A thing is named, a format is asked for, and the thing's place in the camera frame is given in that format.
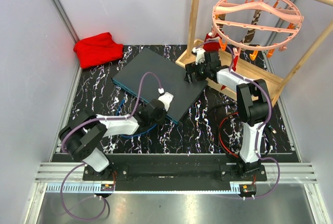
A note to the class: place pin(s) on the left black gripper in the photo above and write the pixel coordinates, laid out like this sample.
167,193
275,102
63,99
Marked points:
164,113

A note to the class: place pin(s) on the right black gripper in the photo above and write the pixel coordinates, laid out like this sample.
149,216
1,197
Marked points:
192,68

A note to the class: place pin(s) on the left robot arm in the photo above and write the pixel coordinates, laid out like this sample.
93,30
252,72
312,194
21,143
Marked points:
80,137

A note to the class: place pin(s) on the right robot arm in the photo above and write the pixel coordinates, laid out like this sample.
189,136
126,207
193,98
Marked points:
254,105

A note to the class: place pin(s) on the red sock left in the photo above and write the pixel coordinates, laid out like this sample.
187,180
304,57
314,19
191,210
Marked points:
211,42

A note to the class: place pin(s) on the red sock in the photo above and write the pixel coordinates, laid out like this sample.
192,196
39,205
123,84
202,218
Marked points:
234,63
211,42

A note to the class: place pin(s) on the red sock right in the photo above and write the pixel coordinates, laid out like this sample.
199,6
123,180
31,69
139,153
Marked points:
234,63

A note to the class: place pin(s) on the brown striped sock front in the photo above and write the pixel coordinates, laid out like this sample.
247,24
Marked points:
220,26

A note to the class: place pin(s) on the brown striped sock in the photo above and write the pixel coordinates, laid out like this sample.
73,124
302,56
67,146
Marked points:
220,26
247,39

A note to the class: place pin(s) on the brown striped sock back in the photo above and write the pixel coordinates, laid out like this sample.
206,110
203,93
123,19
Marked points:
247,39

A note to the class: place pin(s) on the red folded cloth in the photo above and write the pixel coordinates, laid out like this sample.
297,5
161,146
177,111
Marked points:
97,50

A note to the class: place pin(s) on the pink round clip hanger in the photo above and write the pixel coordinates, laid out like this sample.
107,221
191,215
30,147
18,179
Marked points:
285,10

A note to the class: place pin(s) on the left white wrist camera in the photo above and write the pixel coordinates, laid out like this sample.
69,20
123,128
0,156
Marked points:
166,98

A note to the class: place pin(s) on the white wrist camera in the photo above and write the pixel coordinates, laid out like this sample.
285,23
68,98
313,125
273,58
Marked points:
166,98
199,54

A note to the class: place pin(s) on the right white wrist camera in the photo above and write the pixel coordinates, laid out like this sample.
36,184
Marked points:
199,54

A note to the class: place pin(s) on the dark blue network switch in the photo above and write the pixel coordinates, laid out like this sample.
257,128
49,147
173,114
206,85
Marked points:
165,73

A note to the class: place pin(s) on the wooden drying rack frame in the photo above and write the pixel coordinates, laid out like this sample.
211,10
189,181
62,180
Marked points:
274,83

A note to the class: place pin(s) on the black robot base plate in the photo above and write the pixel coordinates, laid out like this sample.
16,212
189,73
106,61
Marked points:
194,173

